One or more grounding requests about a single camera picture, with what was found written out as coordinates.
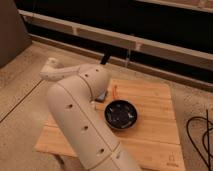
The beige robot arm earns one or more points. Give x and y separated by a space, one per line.
69 101

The black frying pan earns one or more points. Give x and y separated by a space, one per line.
120 114

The wooden table board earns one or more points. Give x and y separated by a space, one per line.
153 141

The white shelf rail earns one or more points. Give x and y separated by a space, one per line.
149 47

